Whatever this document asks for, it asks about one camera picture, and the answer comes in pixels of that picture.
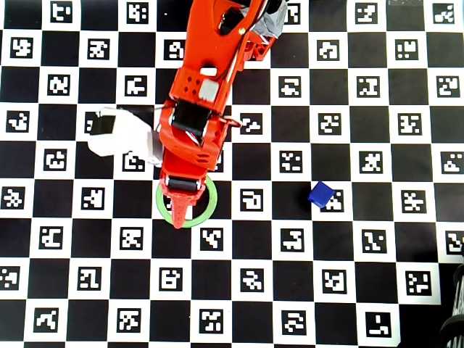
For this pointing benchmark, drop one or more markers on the black white marker checkerboard mat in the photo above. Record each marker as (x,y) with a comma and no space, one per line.
(272,253)

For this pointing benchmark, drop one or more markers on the blue cube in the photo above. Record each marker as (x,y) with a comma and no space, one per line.
(320,194)

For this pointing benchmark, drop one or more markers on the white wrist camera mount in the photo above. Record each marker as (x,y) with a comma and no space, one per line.
(127,141)

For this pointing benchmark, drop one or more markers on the grey duct tape wrap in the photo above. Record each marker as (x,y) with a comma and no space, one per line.
(270,23)

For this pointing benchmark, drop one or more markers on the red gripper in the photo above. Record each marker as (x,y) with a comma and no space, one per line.
(180,183)

